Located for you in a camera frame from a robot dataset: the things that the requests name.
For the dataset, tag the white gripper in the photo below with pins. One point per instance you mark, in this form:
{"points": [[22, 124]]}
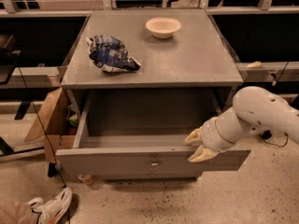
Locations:
{"points": [[210, 136]]}

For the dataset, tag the grey top drawer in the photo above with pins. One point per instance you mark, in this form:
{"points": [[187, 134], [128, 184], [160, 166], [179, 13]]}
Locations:
{"points": [[143, 131]]}

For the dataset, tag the grey drawer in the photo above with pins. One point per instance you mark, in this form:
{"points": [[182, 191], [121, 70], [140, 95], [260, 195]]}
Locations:
{"points": [[150, 176], [143, 131]]}

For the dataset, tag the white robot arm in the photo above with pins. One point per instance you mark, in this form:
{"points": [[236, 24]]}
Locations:
{"points": [[254, 111]]}

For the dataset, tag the grey drawer cabinet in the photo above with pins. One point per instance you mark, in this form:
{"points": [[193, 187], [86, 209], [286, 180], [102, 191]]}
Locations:
{"points": [[192, 58]]}

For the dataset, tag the grey bottom drawer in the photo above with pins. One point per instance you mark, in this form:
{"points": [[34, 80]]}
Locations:
{"points": [[150, 176]]}

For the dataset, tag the open cardboard box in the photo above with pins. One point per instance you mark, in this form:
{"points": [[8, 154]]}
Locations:
{"points": [[52, 125]]}

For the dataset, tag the small beige foam piece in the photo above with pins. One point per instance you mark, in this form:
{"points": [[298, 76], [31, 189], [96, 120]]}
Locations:
{"points": [[253, 65]]}

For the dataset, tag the grey bench at right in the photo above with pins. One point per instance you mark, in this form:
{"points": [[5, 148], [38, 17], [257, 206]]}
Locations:
{"points": [[269, 72]]}

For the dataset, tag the grey bench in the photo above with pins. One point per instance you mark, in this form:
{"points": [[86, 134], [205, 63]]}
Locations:
{"points": [[269, 72], [33, 77]]}

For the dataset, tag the clear plastic cup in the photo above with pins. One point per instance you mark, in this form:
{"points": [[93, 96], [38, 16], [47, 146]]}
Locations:
{"points": [[86, 179]]}

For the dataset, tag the white paper bowl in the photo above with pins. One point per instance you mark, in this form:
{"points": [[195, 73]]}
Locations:
{"points": [[162, 27]]}

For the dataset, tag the crumpled blue chip bag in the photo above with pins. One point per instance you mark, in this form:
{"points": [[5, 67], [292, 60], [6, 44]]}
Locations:
{"points": [[109, 54]]}

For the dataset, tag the white sneaker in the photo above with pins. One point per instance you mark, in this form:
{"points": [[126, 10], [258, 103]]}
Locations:
{"points": [[51, 211]]}

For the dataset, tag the grey bench at left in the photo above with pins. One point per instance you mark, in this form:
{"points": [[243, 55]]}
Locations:
{"points": [[33, 77]]}

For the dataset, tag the beige trouser leg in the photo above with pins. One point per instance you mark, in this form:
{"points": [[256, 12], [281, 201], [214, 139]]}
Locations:
{"points": [[15, 212]]}

